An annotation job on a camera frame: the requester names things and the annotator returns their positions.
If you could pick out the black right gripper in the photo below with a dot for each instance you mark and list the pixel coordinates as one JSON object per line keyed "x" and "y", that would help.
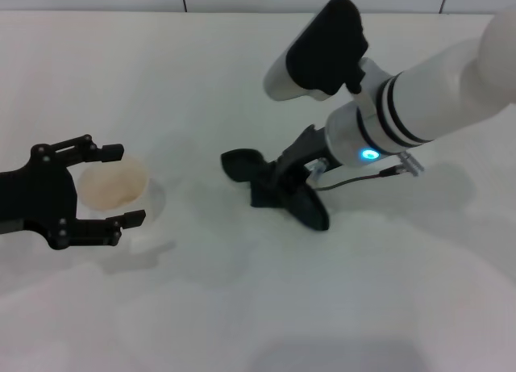
{"x": 302, "y": 154}

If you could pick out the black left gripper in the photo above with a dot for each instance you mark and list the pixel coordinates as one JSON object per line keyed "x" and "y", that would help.
{"x": 40, "y": 194}

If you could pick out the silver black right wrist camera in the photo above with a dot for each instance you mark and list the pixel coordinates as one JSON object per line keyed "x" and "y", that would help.
{"x": 322, "y": 53}

